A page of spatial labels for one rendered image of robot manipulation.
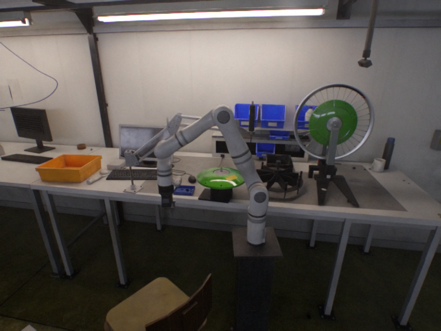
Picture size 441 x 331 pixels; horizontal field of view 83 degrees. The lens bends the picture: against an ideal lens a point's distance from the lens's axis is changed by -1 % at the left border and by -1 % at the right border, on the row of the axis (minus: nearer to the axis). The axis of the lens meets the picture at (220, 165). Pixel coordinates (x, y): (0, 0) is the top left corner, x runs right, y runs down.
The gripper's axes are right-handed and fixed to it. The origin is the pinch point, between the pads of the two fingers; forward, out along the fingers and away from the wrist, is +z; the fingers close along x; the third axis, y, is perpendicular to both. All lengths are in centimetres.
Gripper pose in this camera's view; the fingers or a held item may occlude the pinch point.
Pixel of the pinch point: (173, 214)
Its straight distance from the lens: 134.3
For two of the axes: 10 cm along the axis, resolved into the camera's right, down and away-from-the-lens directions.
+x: 0.2, 3.7, -9.3
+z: 0.0, 9.3, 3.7
